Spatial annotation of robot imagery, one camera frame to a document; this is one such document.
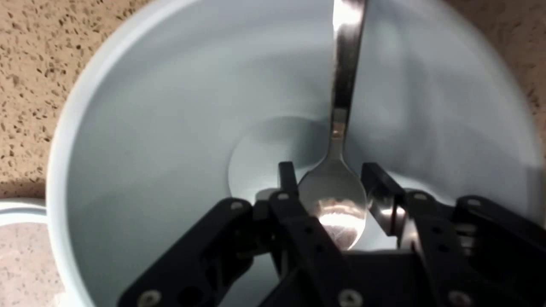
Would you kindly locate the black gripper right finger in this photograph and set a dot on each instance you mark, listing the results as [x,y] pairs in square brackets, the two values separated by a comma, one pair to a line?
[471,253]

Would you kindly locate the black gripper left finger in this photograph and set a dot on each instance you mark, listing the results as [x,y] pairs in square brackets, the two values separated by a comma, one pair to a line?
[201,267]

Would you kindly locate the silver metal spoon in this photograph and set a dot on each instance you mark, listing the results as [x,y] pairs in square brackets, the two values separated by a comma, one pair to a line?
[331,192]

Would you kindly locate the blue plate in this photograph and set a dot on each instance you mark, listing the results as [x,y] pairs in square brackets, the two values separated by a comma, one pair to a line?
[22,211]

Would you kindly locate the light blue bowl front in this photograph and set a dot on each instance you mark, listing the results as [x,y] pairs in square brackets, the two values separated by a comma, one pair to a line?
[191,101]

